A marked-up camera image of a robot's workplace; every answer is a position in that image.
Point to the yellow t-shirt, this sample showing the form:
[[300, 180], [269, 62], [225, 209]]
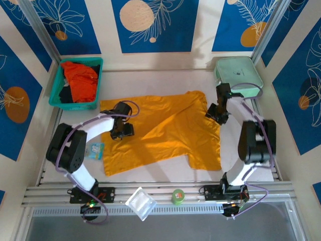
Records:
[[163, 130]]

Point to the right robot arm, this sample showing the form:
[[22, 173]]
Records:
[[235, 108]]

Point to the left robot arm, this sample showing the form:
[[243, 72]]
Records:
[[100, 125]]

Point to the pale green bin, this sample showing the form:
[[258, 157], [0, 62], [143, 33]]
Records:
[[238, 70]]

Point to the blue printed snack packet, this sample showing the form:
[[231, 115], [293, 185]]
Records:
[[96, 150]]

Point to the red and black clothes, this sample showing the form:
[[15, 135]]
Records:
[[80, 82]]

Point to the teal plastic laundry basket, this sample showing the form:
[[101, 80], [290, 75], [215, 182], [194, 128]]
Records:
[[72, 106]]

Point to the black garment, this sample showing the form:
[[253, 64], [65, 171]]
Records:
[[65, 96]]

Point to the clear plastic container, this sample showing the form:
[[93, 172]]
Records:
[[140, 203]]

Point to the green can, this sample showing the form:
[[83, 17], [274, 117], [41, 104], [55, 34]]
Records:
[[178, 197]]

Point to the grey lower shelf panel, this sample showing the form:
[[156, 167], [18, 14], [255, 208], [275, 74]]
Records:
[[175, 228]]

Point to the aluminium corner post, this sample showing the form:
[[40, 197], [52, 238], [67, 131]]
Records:
[[272, 25], [40, 27]]

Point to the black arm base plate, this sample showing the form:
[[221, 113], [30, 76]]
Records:
[[210, 192], [107, 194]]

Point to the aluminium frame rail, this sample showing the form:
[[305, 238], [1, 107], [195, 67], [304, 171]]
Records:
[[163, 193]]

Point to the aluminium side rail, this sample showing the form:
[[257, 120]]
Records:
[[274, 173], [42, 175]]

